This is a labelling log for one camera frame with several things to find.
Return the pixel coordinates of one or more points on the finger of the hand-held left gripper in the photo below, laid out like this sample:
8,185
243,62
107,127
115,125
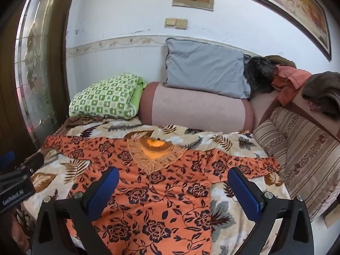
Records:
5,160
33,162

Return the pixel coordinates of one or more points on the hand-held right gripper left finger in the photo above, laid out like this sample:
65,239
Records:
103,191

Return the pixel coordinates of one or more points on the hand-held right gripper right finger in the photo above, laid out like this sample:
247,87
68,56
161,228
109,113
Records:
244,191

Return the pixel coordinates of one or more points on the orange black floral garment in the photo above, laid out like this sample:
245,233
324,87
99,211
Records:
159,191

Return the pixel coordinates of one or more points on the beige leaf print blanket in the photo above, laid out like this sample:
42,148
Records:
66,170

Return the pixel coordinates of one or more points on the striped floral cushion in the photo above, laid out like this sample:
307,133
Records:
271,146

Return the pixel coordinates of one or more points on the brown ruffled bed sheet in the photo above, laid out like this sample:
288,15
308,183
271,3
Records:
77,122

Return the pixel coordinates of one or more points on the striped beige cushion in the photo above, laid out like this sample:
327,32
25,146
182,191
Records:
310,151

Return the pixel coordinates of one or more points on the green white checked pillow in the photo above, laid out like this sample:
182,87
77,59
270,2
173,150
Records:
106,98

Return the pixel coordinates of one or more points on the pink bolster pillow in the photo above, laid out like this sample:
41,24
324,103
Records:
196,109

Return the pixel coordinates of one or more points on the wooden stained glass door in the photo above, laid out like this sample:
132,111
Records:
34,58

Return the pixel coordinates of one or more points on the black furry cloth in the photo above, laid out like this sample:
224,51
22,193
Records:
259,74

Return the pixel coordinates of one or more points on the orange cloth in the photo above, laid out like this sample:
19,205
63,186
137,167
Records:
289,79

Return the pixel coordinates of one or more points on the grey pillow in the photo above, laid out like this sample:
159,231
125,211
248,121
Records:
204,69

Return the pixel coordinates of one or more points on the dark brown towel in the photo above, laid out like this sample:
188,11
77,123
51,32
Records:
324,90

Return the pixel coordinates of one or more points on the beige wall switch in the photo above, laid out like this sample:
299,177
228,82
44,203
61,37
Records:
170,22
182,24

